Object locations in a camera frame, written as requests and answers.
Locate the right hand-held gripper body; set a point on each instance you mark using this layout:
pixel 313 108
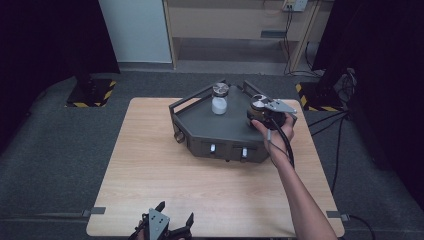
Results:
pixel 278 111

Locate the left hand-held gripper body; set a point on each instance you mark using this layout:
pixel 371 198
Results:
pixel 158 225

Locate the white powder jar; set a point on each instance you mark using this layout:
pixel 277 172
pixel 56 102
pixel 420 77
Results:
pixel 219 101

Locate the dark grey corner rack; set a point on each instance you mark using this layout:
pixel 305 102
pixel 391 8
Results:
pixel 213 128

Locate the person's left hand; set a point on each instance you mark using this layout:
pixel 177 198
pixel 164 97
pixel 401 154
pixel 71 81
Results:
pixel 142 235

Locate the person's right hand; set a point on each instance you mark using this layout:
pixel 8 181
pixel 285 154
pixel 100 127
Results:
pixel 276 143

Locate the black stand with striped base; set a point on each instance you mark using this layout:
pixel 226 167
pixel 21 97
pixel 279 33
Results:
pixel 91 91
pixel 320 96

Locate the grey label strip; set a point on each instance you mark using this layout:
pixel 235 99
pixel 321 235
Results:
pixel 273 34

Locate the grey table clamp tab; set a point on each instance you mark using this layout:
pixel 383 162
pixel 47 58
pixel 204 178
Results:
pixel 95 211
pixel 337 215

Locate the wooden shelf unit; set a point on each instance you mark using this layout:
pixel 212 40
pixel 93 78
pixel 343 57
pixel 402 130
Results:
pixel 233 23

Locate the dark curtain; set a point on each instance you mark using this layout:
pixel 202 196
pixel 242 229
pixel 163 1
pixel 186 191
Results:
pixel 40 50
pixel 383 83

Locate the white cabinet panel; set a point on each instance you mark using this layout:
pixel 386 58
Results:
pixel 136 30

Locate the wall power outlet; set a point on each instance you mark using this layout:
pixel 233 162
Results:
pixel 296 4

